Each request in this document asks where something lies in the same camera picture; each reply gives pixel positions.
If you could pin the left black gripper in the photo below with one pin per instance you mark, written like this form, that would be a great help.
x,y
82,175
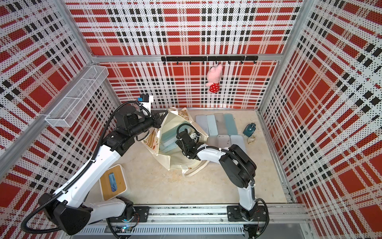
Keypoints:
x,y
156,120

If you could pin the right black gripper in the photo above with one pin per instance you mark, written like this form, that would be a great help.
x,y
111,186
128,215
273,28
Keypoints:
x,y
179,144

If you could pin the teal lid white pencil case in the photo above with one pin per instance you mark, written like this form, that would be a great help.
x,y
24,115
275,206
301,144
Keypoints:
x,y
168,140

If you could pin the cream floral canvas bag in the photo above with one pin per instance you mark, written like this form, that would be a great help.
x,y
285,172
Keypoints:
x,y
174,159

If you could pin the white grey pencil case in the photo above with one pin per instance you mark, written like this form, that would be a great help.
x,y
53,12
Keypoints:
x,y
202,121

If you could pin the light blue box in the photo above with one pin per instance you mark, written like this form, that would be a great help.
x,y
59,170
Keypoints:
x,y
239,141

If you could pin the light blue slim pencil case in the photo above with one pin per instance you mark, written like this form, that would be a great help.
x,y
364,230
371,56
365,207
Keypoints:
x,y
211,120

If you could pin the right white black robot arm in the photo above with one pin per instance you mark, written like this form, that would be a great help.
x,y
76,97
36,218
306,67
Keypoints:
x,y
237,165

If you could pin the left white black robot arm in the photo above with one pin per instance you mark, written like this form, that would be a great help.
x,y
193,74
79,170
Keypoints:
x,y
65,209

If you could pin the white box wooden lid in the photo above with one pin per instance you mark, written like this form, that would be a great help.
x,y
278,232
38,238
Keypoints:
x,y
122,183

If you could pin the teal alarm clock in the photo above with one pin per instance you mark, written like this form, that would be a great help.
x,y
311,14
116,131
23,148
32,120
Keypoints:
x,y
249,129

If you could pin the pink plush pig toy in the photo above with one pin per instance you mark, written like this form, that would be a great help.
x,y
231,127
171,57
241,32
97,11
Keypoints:
x,y
214,76

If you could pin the white wire mesh shelf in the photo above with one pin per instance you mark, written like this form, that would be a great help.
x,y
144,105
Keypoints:
x,y
70,107

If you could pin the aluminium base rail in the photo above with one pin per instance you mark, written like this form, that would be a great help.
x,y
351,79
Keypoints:
x,y
279,221

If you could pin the black wall hook rail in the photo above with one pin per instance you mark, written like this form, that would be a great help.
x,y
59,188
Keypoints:
x,y
178,59

